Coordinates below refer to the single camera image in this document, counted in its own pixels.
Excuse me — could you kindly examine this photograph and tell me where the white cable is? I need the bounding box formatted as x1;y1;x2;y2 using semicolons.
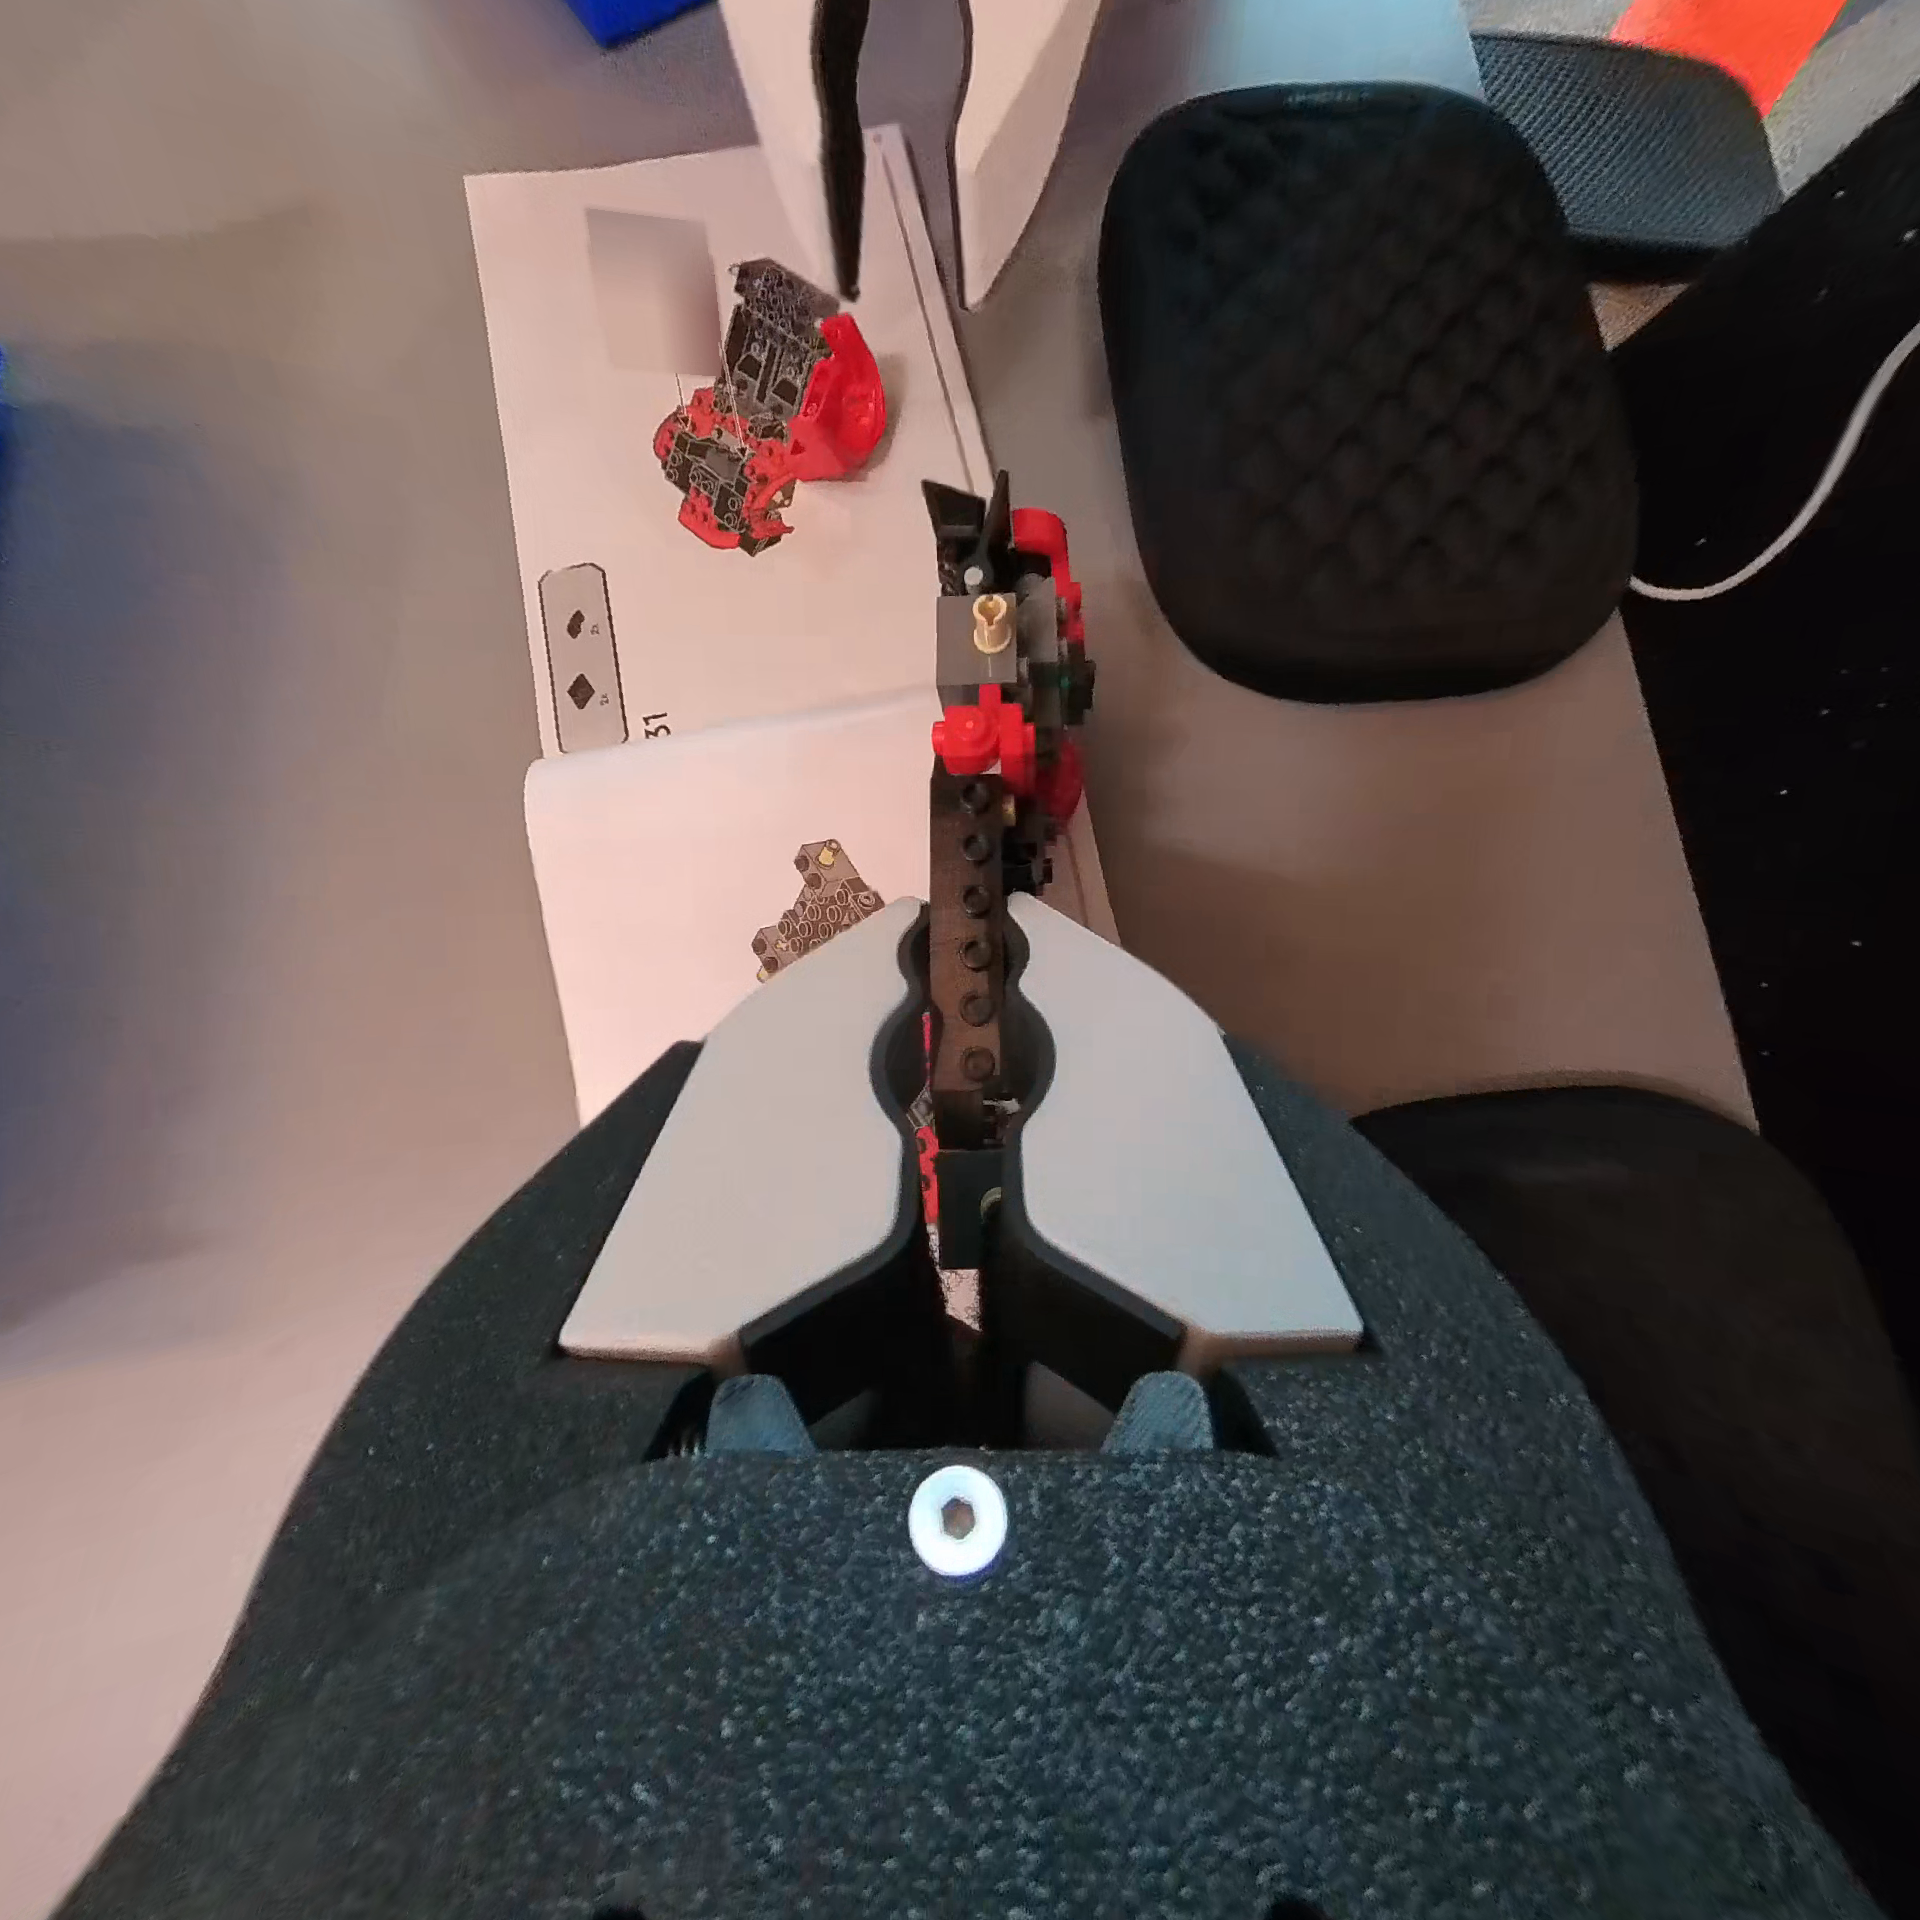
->
1628;323;1920;602

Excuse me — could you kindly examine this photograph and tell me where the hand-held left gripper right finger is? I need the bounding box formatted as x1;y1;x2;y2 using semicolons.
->
997;896;1367;1365

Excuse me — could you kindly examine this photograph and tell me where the white lego instruction booklet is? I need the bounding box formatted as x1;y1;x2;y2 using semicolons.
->
462;120;1126;1127

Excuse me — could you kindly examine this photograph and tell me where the grey and orange fabric item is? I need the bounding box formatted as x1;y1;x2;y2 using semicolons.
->
1462;0;1920;249

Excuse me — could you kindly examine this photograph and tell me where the black and red lego model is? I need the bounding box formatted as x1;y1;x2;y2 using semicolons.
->
918;468;1104;1337

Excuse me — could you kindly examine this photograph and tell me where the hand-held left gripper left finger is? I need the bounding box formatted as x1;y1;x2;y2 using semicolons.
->
557;896;932;1367

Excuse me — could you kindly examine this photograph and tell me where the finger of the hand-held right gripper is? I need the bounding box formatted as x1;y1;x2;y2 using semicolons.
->
717;0;879;301
948;0;1105;313

